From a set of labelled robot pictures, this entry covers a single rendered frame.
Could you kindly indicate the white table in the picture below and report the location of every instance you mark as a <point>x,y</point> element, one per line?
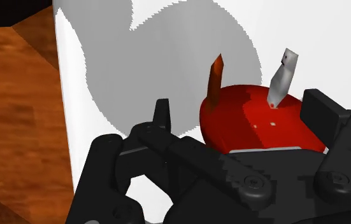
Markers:
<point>318,31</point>

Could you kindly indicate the red bowl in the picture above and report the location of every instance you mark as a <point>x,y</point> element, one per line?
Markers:
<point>240,130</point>

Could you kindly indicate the brown wooden stick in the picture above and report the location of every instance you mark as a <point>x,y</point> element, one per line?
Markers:
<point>215,80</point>

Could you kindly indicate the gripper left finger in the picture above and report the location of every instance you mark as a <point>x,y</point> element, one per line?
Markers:
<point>107,173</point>

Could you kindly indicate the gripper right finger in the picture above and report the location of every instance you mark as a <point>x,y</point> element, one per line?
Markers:
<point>346,145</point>

